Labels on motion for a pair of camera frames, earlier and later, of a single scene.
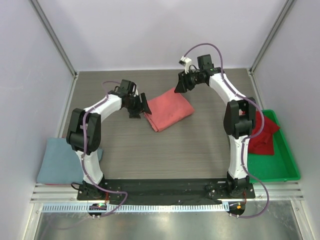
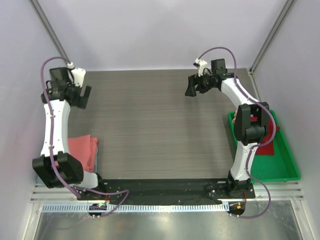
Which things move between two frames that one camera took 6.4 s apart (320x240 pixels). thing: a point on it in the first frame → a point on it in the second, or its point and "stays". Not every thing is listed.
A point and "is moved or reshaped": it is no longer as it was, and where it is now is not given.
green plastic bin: x=280 y=166 stays
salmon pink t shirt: x=168 y=109 is moved or reshaped
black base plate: x=166 y=189 stays
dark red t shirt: x=262 y=143 stays
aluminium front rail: x=68 y=192 stays
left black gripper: x=135 y=113 → x=74 y=102
